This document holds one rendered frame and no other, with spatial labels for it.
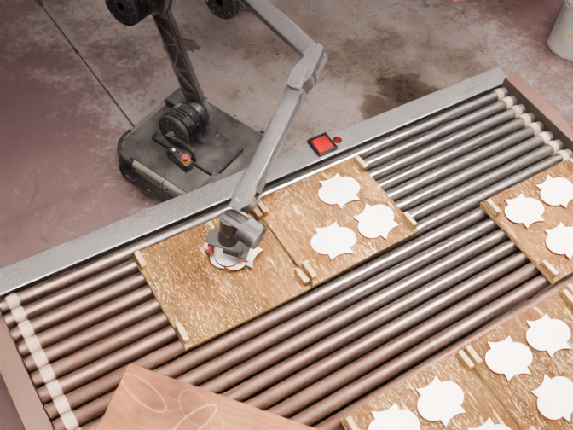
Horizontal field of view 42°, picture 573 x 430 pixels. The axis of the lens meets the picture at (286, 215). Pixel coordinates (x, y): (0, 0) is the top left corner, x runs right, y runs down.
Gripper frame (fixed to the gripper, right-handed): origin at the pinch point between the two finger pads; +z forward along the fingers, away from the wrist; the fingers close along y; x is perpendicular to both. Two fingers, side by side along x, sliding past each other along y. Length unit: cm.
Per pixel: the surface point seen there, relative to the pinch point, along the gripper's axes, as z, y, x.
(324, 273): 2.7, -29.0, -5.7
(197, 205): 4.7, 15.2, -19.0
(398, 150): 3, -43, -64
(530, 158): 3, -89, -77
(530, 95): -1, -86, -106
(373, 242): 2.3, -41.4, -21.6
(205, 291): 3.1, 2.8, 11.3
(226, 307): 3.1, -4.6, 14.4
